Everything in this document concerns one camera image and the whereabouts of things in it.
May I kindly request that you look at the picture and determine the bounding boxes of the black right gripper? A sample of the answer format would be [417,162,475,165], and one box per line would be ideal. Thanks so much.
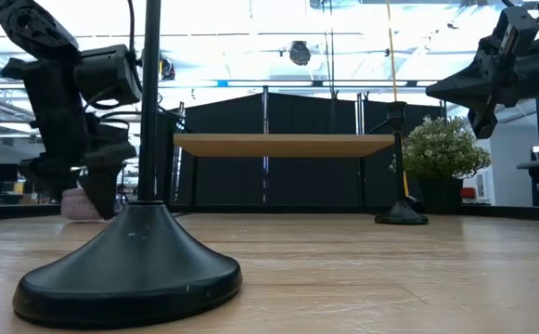
[426,6,539,140]

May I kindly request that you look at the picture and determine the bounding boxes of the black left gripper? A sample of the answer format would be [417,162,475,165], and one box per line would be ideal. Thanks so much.
[0,58,138,220]

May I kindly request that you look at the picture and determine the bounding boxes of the pink round candle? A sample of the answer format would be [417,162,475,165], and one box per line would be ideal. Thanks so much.
[59,186,106,222]

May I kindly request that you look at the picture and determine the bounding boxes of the black metal candlestick holder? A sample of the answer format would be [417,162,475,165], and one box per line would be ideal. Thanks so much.
[12,0,244,330]
[373,100,430,226]

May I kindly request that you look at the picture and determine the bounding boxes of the potted plant with white flowers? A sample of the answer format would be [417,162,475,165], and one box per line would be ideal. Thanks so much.
[389,114,493,215]

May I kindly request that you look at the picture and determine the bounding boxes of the dark background monitor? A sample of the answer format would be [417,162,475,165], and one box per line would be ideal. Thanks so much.
[0,162,19,183]

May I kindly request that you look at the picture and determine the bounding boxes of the silver partition pole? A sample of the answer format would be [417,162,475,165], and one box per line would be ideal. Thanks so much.
[262,85,271,205]
[355,92,366,135]

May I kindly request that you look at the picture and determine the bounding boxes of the black partition screen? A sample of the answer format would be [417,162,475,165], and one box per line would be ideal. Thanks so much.
[156,91,447,209]

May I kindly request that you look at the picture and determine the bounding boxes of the round black ceiling fixture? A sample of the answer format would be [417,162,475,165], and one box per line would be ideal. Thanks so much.
[289,40,313,67]

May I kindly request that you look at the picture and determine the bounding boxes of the wooden shelf with black legs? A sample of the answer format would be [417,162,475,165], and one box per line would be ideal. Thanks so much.
[173,133,396,210]

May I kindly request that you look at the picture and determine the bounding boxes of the black ceiling cable reel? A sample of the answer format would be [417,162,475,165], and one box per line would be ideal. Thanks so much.
[159,54,177,83]

